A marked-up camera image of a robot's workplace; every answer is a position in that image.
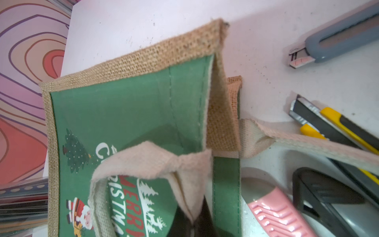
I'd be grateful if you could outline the pink utility knife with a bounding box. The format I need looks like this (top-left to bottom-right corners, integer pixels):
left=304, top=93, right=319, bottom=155
left=241, top=177, right=316, bottom=237

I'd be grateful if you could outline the grey utility knife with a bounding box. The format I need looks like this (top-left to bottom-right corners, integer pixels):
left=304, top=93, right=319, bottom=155
left=289, top=3, right=379, bottom=69

